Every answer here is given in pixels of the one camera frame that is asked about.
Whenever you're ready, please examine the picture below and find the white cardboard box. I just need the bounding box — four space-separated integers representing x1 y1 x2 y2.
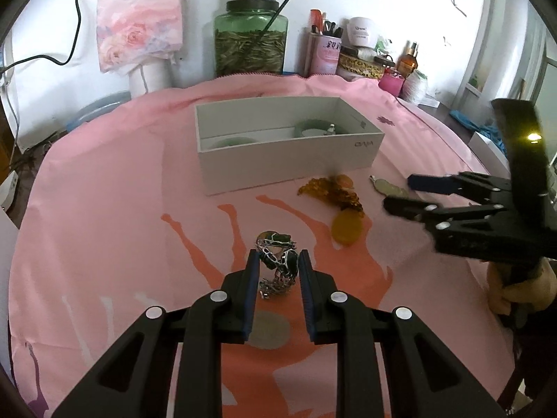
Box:
194 96 386 196

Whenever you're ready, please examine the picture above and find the silver green-stone bracelet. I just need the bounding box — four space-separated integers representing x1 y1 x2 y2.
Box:
256 231 301 300

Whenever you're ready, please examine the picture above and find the pink printed tablecloth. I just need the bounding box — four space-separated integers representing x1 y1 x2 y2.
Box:
6 73 523 418

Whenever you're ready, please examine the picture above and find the small pink cup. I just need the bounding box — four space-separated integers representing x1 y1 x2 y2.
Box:
378 72 405 96

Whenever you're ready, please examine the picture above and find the small jade bangle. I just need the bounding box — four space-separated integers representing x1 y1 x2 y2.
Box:
293 118 336 137

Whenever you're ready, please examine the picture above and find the green glass jar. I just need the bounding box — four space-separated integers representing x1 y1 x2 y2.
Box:
213 0 289 78

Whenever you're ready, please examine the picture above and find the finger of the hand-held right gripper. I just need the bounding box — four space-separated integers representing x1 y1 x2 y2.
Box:
383 196 542 266
408 171 515 204

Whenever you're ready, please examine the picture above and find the large white thread spool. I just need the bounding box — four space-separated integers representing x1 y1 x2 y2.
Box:
401 70 429 102

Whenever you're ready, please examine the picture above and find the amber bead necklace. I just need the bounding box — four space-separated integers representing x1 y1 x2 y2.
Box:
297 175 365 245

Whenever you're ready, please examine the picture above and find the person's right hand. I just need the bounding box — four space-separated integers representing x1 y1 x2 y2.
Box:
487 259 557 315

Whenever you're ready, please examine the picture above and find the gold patterned round tin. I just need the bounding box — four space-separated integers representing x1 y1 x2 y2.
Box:
337 52 386 80

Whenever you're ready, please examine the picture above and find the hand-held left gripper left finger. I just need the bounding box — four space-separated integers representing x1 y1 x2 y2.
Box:
51 249 262 418

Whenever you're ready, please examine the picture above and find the white paper roll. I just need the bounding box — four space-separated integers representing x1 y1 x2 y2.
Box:
130 62 175 96

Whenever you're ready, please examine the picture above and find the pink floral tissue pack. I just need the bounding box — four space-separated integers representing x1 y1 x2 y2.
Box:
96 0 192 75

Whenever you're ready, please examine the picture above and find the white cream jar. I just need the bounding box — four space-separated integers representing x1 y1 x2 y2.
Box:
347 16 380 48

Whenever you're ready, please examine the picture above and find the pink pen cup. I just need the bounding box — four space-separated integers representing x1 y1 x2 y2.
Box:
309 32 342 76

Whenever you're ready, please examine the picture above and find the small white box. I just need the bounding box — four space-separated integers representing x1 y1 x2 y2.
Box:
469 133 508 171

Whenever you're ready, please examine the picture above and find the gourd-shaped jade pendant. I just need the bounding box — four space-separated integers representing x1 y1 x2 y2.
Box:
369 175 410 199

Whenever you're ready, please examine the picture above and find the white electronic device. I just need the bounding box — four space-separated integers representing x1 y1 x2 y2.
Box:
0 172 18 210

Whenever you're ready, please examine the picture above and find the blue plastic basin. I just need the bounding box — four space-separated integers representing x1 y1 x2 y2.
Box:
65 91 131 133

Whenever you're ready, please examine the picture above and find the large jade bangle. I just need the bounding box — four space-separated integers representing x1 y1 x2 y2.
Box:
212 136 257 149

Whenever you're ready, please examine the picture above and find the teal cloth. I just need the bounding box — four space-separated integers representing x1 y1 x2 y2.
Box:
450 110 508 153

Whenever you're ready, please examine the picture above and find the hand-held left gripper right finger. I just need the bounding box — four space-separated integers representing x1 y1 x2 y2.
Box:
298 249 499 418

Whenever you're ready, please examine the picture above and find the amber glass bottle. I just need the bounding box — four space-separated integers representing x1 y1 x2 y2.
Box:
396 41 419 78

